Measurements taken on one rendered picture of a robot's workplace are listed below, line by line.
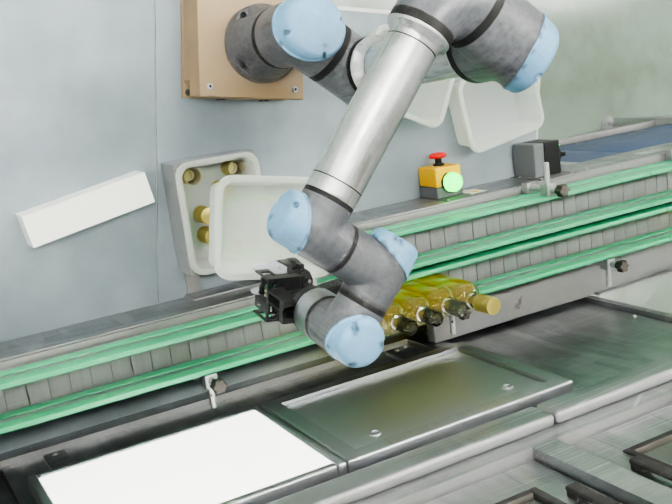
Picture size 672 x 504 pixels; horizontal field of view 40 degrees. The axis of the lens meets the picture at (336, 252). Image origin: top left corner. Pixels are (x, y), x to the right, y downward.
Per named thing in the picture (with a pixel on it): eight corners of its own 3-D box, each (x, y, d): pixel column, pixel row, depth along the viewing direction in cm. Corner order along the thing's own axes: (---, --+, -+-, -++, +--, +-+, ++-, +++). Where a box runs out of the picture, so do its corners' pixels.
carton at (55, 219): (15, 213, 172) (21, 216, 167) (135, 170, 182) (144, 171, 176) (27, 244, 174) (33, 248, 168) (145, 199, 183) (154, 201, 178)
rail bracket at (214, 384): (189, 399, 180) (214, 418, 168) (183, 365, 178) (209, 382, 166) (208, 393, 181) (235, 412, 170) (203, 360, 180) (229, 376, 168)
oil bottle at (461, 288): (402, 299, 200) (462, 317, 181) (400, 273, 199) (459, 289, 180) (424, 293, 202) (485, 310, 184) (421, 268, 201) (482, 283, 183)
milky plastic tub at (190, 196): (178, 272, 188) (193, 278, 180) (159, 162, 183) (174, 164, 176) (256, 254, 196) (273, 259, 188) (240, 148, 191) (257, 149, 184)
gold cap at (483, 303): (471, 296, 179) (485, 300, 175) (485, 291, 180) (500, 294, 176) (474, 313, 180) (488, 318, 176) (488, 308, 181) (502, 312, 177)
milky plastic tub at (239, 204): (198, 173, 158) (217, 174, 150) (315, 176, 169) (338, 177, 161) (196, 274, 160) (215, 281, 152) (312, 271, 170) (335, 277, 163)
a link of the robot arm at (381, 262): (373, 219, 126) (332, 289, 126) (432, 256, 131) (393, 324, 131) (349, 208, 133) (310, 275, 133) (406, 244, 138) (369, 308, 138)
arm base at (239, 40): (224, 0, 177) (246, -10, 168) (295, 9, 184) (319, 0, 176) (224, 80, 177) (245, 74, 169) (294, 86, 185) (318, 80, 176)
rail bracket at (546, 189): (518, 194, 212) (558, 198, 200) (515, 162, 210) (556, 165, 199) (532, 191, 214) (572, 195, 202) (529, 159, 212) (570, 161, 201)
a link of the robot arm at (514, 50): (322, 27, 176) (513, -37, 129) (380, 70, 183) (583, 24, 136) (295, 81, 174) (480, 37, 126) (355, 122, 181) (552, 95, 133)
